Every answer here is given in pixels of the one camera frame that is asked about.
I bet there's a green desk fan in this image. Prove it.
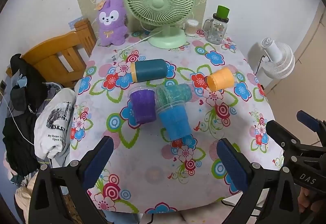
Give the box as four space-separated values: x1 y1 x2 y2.
125 0 196 49

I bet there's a thin white cable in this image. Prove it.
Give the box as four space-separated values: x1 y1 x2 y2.
0 94 35 145

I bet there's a wooden chair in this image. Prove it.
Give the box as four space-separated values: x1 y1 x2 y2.
6 18 97 88

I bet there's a blue glitter cup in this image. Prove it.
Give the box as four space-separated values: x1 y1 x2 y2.
156 102 191 141

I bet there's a white printed shirt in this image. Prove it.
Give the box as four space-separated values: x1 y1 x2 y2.
34 88 77 161

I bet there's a black fan cable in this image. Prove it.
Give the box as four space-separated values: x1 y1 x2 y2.
255 54 265 74

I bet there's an orange cup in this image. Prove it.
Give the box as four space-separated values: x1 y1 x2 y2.
206 66 236 92

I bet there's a white fan cable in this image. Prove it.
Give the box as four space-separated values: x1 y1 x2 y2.
116 30 163 55

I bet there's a glass jar with green lid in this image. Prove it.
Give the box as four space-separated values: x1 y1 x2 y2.
203 5 230 45

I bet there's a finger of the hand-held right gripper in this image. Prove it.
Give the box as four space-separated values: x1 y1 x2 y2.
266 120 301 149
297 110 326 138

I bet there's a beige cloth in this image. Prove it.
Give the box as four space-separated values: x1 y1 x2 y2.
14 178 39 217

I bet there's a white fan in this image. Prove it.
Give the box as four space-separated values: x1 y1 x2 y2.
255 38 296 79

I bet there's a cotton swab container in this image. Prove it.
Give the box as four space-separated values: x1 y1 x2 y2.
185 19 199 36

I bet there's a purple glitter cup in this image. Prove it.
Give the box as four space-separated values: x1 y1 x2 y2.
129 88 156 125

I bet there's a person's right hand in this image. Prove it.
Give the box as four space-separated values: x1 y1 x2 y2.
298 186 312 208

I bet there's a purple plush toy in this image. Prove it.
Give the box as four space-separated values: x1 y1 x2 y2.
95 0 128 46

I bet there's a black garment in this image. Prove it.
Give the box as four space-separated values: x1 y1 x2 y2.
2 54 51 176

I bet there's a floral tablecloth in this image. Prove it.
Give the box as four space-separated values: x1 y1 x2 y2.
69 29 286 214

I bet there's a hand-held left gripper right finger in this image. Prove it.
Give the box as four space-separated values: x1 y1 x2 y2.
216 138 300 224

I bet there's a dark teal cup yellow rim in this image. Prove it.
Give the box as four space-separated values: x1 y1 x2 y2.
130 59 167 83

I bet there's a teal glitter cup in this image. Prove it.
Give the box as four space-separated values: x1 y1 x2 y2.
156 83 192 107

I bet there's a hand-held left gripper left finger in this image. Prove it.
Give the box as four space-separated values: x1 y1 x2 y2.
29 135 114 224

